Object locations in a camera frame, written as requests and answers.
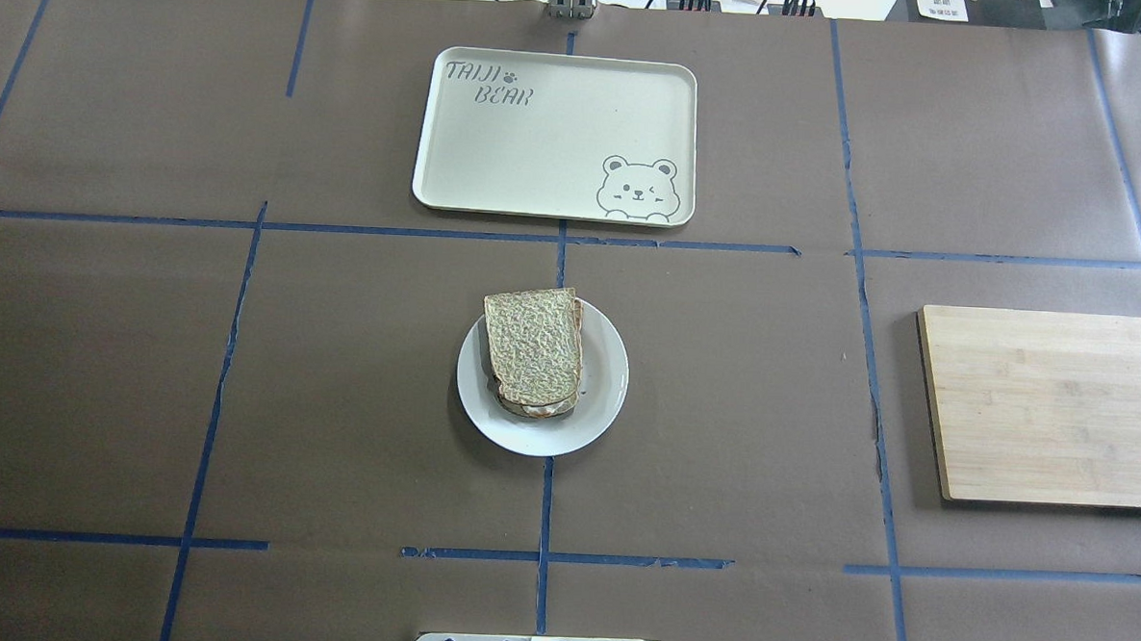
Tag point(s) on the white round plate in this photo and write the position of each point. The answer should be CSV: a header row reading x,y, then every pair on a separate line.
x,y
603,386

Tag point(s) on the cream bear serving tray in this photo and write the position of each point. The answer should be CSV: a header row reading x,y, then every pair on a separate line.
x,y
555,136

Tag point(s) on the wooden cutting board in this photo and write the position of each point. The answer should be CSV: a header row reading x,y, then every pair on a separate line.
x,y
1034,406

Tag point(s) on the black power adapter box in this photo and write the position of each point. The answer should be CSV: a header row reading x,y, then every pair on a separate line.
x,y
1009,14

